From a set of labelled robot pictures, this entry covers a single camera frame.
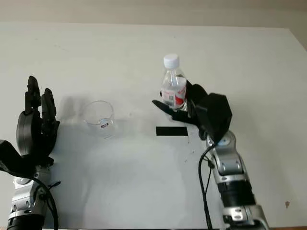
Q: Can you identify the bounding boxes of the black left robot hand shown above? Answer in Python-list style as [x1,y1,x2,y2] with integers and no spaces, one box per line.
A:
[16,75,60,166]

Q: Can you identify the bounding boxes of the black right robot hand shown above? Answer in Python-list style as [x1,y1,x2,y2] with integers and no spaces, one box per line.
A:
[152,80,212,141]

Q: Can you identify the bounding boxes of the clear plastic water bottle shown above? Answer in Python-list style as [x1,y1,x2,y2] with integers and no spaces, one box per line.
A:
[160,54,188,112]

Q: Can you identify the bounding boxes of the clear glass cup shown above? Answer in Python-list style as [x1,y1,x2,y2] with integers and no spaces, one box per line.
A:
[83,100,115,139]

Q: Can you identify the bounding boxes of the black tape strip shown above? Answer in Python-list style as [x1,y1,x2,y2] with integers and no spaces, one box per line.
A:
[155,126,188,137]

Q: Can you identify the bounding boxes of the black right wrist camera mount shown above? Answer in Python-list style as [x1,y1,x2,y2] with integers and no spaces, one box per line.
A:
[195,92,233,144]

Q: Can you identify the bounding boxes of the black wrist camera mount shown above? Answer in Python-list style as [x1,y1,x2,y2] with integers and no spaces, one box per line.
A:
[195,92,233,144]
[0,139,37,178]

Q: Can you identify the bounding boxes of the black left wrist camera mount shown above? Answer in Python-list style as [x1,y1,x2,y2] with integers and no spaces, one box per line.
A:
[0,139,37,178]

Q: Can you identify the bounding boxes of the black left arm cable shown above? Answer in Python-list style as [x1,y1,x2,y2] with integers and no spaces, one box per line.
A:
[31,176,59,230]

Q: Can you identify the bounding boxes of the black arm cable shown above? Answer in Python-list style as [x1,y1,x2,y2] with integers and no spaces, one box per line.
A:
[31,176,59,230]
[198,141,214,230]

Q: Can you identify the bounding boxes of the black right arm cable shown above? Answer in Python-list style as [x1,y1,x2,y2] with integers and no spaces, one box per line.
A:
[198,141,214,230]

